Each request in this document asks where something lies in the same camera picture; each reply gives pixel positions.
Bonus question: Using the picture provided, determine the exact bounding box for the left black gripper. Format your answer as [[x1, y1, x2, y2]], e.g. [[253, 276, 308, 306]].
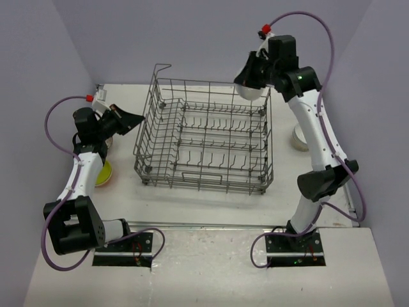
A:
[[96, 105, 145, 140]]

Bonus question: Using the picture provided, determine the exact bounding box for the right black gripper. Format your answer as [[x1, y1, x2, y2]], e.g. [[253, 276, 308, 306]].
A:
[[235, 51, 279, 90]]

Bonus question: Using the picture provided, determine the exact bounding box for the white bowl front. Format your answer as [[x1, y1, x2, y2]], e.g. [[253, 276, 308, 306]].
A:
[[235, 83, 267, 101]]

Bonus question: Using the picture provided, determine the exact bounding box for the white bowl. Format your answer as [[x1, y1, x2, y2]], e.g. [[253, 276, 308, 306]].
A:
[[292, 123, 307, 146], [235, 83, 267, 101]]

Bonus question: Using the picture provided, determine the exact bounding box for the brown patterned bowl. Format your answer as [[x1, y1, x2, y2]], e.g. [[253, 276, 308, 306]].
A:
[[105, 137, 113, 149]]

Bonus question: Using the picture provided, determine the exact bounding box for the yellow-green bowl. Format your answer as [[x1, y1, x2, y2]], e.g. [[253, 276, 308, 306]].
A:
[[95, 161, 112, 187]]

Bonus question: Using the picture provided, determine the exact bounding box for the grey wire dish rack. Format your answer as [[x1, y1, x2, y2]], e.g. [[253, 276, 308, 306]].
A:
[[134, 64, 274, 194]]

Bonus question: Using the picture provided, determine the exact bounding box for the beige ceramic bowl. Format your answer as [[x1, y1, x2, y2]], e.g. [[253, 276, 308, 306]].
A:
[[290, 136, 309, 152]]

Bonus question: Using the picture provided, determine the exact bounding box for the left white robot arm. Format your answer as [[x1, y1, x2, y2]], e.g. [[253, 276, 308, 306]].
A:
[[43, 104, 144, 255]]

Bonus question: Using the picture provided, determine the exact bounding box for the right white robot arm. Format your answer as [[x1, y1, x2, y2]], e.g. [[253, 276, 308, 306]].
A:
[[234, 33, 359, 251]]

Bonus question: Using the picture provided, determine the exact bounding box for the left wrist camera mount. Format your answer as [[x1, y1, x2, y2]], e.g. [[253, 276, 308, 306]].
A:
[[86, 90, 109, 114]]

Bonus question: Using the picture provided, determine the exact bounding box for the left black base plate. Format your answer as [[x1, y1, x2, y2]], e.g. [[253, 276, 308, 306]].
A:
[[92, 232, 153, 268]]

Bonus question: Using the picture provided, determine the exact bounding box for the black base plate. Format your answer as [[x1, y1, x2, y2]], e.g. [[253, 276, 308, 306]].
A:
[[265, 226, 326, 267], [92, 232, 153, 268]]

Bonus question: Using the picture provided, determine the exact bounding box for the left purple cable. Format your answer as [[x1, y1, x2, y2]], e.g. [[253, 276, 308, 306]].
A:
[[40, 94, 166, 270]]

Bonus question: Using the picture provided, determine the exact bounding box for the purple cable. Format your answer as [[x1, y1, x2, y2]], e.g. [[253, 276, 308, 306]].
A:
[[40, 94, 166, 270], [249, 11, 367, 269]]

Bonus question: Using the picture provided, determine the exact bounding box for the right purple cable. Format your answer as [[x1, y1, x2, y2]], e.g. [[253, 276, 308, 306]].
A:
[[249, 11, 367, 269]]

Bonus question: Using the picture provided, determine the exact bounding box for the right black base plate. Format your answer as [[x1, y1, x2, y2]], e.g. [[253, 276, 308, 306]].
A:
[[265, 226, 326, 267]]

